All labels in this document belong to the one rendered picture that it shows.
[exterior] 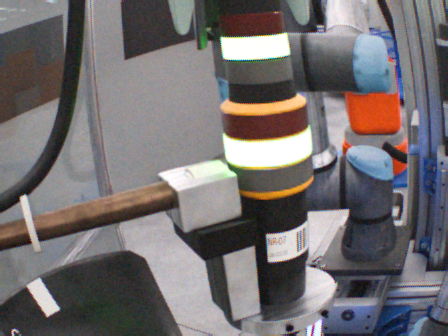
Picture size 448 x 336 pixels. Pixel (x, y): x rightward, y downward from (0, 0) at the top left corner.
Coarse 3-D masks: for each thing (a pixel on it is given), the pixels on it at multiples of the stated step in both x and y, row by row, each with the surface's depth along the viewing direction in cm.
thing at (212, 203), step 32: (192, 192) 27; (224, 192) 27; (192, 224) 27; (224, 224) 28; (224, 256) 28; (224, 288) 29; (256, 288) 30; (320, 288) 32; (256, 320) 29; (288, 320) 29
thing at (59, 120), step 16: (80, 0) 23; (80, 16) 23; (80, 32) 23; (80, 48) 23; (64, 64) 24; (80, 64) 24; (64, 80) 24; (64, 96) 24; (64, 112) 24; (64, 128) 24; (48, 144) 24; (48, 160) 24; (32, 176) 24; (16, 192) 24; (0, 208) 23; (32, 224) 24; (32, 240) 24
